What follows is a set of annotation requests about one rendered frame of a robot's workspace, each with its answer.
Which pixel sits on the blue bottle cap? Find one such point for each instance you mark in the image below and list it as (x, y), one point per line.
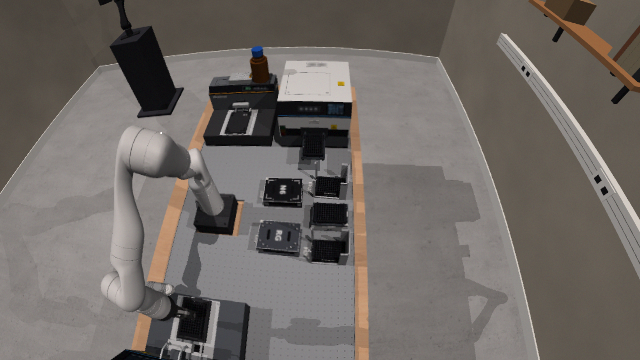
(257, 51)

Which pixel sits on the brown glass bottle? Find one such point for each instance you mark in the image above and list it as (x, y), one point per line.
(260, 71)

